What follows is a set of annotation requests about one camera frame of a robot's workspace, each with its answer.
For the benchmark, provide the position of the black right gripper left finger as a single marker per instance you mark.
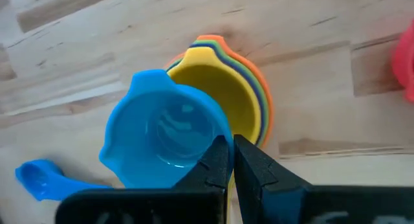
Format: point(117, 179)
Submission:
point(145, 208)

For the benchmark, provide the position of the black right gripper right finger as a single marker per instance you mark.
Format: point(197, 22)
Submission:
point(291, 204)

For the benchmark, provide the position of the teal measuring cup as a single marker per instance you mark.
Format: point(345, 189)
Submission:
point(155, 127)

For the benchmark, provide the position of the small blue measuring cup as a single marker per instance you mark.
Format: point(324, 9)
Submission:
point(35, 178)

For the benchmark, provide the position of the yellow measuring cup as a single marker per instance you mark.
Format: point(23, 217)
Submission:
point(226, 97)

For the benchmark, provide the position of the orange measuring cup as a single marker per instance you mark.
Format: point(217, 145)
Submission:
point(210, 37)

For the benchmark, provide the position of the pink measuring cup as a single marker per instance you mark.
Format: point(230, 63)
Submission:
point(406, 62)

